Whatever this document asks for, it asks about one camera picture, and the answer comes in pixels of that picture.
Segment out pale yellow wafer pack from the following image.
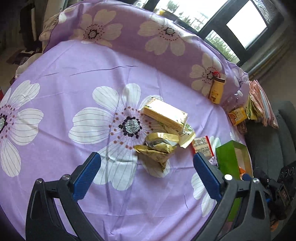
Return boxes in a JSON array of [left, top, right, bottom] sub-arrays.
[[142, 97, 188, 133]]

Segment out purple floral bedsheet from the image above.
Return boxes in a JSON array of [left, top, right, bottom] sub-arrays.
[[1, 40, 241, 240]]

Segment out dark nut snack bag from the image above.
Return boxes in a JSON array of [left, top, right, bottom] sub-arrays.
[[236, 120, 247, 135]]

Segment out black window frame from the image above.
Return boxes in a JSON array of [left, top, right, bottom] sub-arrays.
[[129, 0, 287, 68]]

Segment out gold green snack pack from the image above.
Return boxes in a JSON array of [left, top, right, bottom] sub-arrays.
[[134, 132, 196, 171]]

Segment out green cardboard box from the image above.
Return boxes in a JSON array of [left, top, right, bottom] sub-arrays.
[[215, 140, 254, 223]]

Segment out purple floral pillow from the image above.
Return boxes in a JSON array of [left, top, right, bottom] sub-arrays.
[[44, 1, 249, 106]]

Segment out stack of folded cloths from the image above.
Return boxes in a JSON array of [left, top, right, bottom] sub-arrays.
[[245, 80, 279, 129]]

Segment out white red-edged snack pack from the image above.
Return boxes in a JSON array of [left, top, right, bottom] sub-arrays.
[[191, 136, 214, 160]]

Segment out dark grey chair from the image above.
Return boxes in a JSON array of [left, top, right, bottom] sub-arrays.
[[245, 100, 296, 241]]

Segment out clear plastic water bottle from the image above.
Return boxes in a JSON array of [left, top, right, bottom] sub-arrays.
[[222, 90, 243, 114]]

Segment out orange brown snack pack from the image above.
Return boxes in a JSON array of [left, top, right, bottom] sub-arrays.
[[239, 167, 246, 180]]

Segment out yellow bear bottle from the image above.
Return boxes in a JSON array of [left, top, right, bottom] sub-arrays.
[[209, 71, 226, 104]]

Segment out small orange juice carton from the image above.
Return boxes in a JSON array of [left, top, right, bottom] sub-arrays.
[[228, 107, 247, 126]]

